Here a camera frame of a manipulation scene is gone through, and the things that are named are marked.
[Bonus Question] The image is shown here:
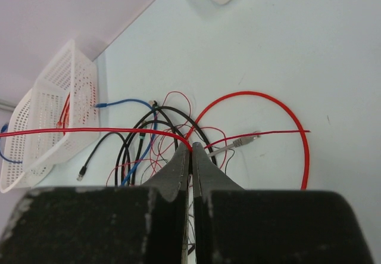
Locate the thin red wire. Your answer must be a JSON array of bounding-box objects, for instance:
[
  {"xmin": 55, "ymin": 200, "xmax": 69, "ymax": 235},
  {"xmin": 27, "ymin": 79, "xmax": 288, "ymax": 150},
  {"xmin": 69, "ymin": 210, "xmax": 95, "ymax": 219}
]
[{"xmin": 0, "ymin": 128, "xmax": 312, "ymax": 153}]

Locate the thick red cable in basket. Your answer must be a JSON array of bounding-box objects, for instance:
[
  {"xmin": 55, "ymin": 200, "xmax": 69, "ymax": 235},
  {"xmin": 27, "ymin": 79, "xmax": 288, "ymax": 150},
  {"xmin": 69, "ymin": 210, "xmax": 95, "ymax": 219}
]
[{"xmin": 56, "ymin": 92, "xmax": 72, "ymax": 129}]

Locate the left white plastic basket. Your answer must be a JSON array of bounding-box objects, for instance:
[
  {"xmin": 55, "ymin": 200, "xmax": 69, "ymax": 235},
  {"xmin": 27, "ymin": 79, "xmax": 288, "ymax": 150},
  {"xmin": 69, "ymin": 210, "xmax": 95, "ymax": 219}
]
[{"xmin": 1, "ymin": 91, "xmax": 52, "ymax": 193}]

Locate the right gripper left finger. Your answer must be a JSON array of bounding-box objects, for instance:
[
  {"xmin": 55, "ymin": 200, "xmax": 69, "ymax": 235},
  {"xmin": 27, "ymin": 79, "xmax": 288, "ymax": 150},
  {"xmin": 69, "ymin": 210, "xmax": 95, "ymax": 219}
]
[{"xmin": 1, "ymin": 144, "xmax": 191, "ymax": 263}]

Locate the middle white plastic basket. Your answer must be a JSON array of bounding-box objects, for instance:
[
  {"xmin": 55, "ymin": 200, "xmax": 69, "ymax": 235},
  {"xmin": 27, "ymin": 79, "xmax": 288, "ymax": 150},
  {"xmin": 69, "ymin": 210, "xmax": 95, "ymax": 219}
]
[{"xmin": 23, "ymin": 40, "xmax": 99, "ymax": 172}]

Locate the thick red ethernet cable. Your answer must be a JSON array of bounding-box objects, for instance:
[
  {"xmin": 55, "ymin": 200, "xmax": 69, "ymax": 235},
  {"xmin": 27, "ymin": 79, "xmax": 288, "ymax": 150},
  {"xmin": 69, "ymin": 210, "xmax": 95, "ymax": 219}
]
[{"xmin": 186, "ymin": 91, "xmax": 310, "ymax": 190}]

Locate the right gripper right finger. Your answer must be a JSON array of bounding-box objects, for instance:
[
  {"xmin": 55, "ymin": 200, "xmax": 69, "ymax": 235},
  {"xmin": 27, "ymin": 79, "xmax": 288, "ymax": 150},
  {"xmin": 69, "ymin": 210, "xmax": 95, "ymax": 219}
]
[{"xmin": 192, "ymin": 142, "xmax": 373, "ymax": 263}]

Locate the grey ethernet cable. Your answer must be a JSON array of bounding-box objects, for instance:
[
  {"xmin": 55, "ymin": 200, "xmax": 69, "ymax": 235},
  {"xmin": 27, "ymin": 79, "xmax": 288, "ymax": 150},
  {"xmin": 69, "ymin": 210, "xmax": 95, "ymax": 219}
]
[{"xmin": 207, "ymin": 130, "xmax": 262, "ymax": 157}]

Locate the thick black ethernet cable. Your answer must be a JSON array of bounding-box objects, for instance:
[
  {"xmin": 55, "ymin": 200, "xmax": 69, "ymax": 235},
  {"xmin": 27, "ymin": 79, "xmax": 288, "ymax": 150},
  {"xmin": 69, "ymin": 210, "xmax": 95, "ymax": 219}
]
[{"xmin": 76, "ymin": 104, "xmax": 218, "ymax": 187}]

